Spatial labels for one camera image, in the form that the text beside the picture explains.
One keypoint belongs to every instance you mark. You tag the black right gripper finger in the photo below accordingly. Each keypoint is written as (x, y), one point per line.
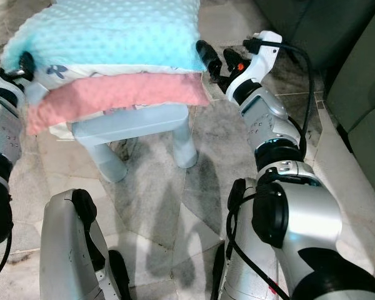
(231, 56)
(207, 53)

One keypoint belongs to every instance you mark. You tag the turquoise dotted pillow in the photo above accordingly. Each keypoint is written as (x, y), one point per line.
(106, 34)

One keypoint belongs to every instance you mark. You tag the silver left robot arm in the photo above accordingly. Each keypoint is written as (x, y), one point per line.
(3, 131)

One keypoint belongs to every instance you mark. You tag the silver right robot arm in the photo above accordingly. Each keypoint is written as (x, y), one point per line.
(269, 115)

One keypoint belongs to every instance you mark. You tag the pink dotted pillow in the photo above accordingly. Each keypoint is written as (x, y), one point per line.
(112, 94)

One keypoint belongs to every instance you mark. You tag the grey-green leather sofa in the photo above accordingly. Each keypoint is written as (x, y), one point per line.
(350, 75)

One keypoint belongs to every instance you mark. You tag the light blue plastic stool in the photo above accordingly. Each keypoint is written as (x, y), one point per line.
(125, 122)

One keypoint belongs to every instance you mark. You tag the silver left robot leg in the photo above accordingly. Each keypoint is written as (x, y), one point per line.
(65, 250)

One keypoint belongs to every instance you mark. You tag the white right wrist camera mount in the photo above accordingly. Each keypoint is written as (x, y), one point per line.
(259, 59)

